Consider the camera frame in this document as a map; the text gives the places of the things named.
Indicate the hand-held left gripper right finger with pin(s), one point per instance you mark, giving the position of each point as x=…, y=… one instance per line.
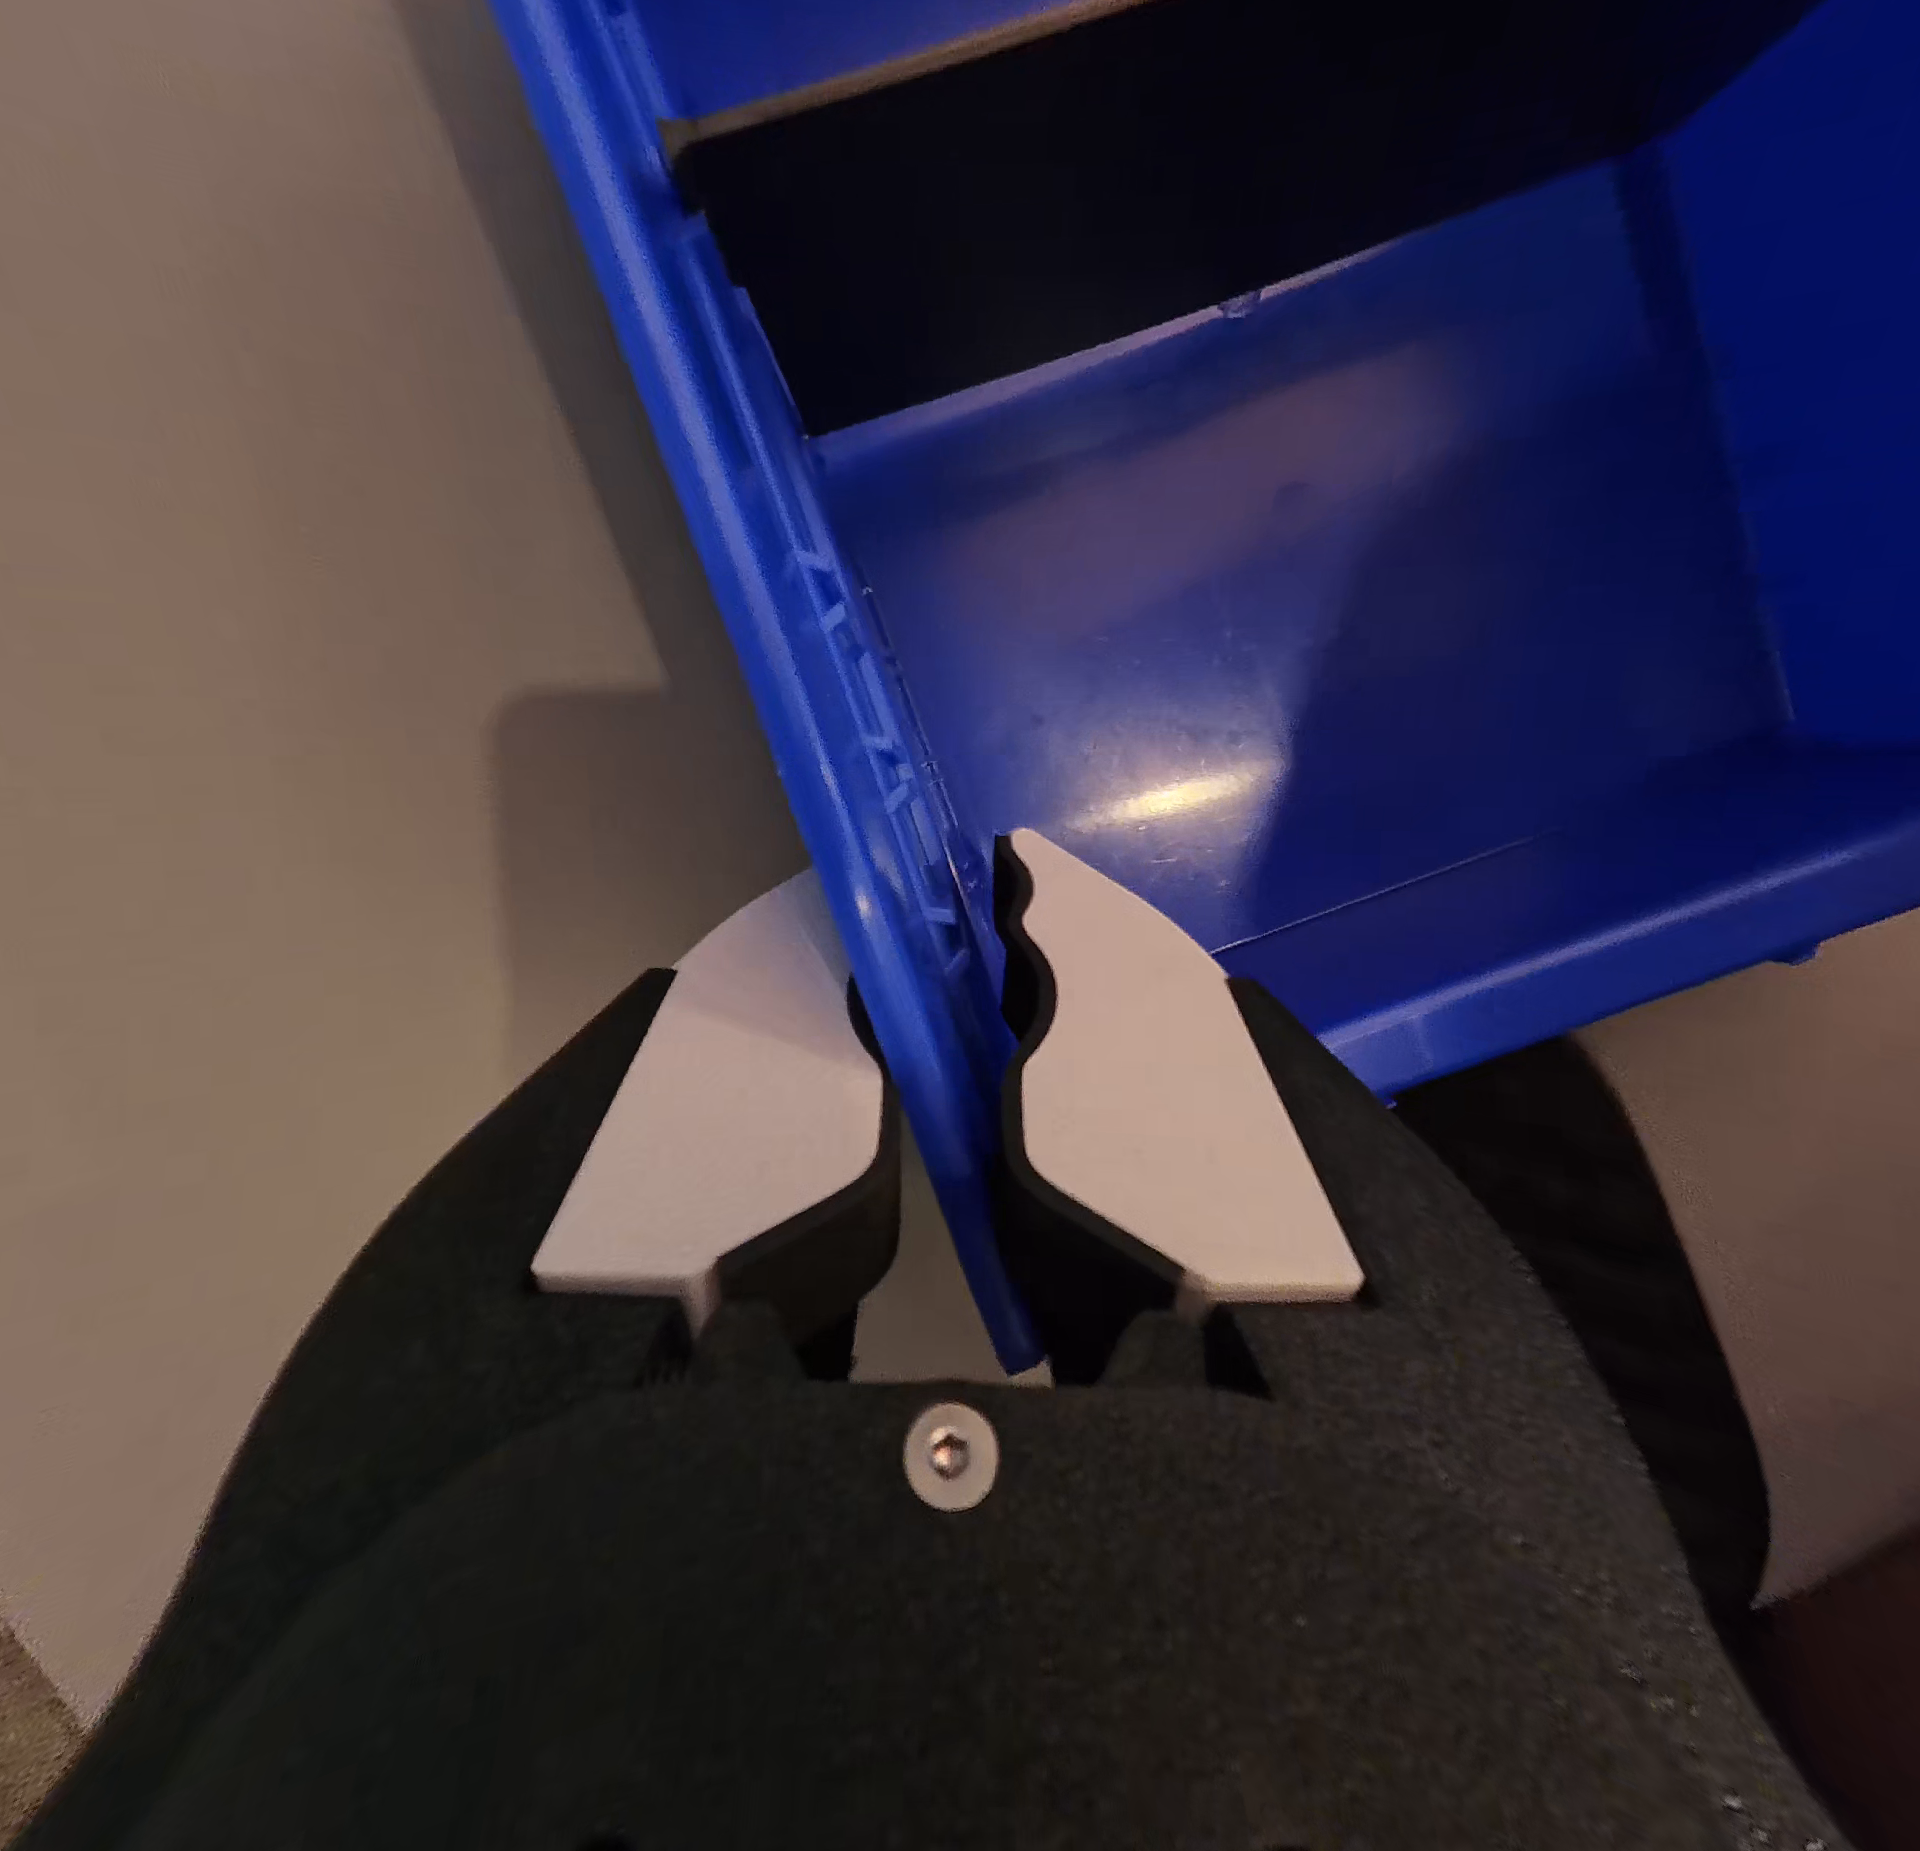
x=1185, y=1100

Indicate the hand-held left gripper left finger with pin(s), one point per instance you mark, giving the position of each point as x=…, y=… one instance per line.
x=720, y=1100

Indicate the blue plastic parts bin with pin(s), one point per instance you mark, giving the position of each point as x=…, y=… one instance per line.
x=1273, y=605

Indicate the black chair armrest pad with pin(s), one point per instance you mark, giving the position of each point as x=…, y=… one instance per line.
x=1619, y=1281

